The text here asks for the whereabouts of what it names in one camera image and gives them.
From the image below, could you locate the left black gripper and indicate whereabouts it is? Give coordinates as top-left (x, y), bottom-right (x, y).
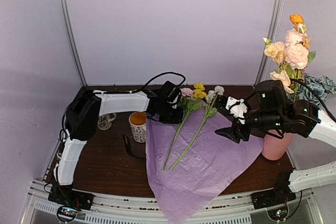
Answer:
top-left (159, 102), bottom-right (184, 124)

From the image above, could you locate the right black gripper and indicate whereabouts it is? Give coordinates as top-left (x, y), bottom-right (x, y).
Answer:
top-left (215, 102), bottom-right (285, 144)

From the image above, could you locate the pink carnation flower stem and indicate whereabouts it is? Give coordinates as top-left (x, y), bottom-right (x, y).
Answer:
top-left (162, 88), bottom-right (206, 172)

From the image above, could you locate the purple tissue paper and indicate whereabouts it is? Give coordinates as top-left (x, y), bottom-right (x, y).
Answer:
top-left (145, 105), bottom-right (265, 224)

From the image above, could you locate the peach poppy flower stem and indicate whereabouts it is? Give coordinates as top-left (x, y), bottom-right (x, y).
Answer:
top-left (262, 37), bottom-right (294, 94)

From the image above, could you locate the peach pink rose stem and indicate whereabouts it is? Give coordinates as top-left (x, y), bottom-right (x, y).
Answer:
top-left (283, 28), bottom-right (317, 99)

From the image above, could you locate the blue hydrangea flower stem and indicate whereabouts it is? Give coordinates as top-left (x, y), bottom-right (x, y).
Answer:
top-left (300, 73), bottom-right (335, 107)

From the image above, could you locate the orange flower stem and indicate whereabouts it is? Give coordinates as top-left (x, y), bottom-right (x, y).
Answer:
top-left (289, 13), bottom-right (307, 34)

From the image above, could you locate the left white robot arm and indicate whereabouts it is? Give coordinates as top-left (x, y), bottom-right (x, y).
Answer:
top-left (54, 87), bottom-right (183, 205)

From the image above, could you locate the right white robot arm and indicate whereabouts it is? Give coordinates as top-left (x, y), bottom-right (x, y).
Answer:
top-left (216, 97), bottom-right (335, 204)

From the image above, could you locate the pink cylindrical vase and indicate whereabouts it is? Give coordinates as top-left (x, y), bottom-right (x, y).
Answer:
top-left (261, 133), bottom-right (294, 161)

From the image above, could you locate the white mug yellow inside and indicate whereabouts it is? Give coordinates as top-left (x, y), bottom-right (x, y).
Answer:
top-left (129, 112), bottom-right (146, 143)

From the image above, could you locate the white flower stem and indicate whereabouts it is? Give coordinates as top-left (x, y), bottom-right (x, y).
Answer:
top-left (169, 86), bottom-right (225, 170)

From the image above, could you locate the yellow flower stem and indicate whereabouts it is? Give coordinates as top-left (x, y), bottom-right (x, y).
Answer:
top-left (193, 82), bottom-right (207, 99)

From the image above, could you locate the white mug floral print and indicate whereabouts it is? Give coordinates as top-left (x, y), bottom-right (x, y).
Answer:
top-left (97, 113), bottom-right (117, 131)

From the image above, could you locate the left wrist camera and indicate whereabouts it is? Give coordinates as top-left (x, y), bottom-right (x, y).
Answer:
top-left (159, 81), bottom-right (181, 109)

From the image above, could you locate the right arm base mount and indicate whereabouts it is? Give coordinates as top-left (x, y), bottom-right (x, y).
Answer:
top-left (251, 189), bottom-right (296, 222)

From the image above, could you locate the front aluminium rail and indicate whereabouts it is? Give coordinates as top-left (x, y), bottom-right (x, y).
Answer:
top-left (19, 179), bottom-right (324, 223)

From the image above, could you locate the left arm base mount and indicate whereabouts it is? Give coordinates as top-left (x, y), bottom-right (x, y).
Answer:
top-left (48, 191), bottom-right (94, 222)

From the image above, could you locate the left aluminium frame post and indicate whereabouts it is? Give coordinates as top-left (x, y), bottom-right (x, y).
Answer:
top-left (60, 0), bottom-right (87, 86)

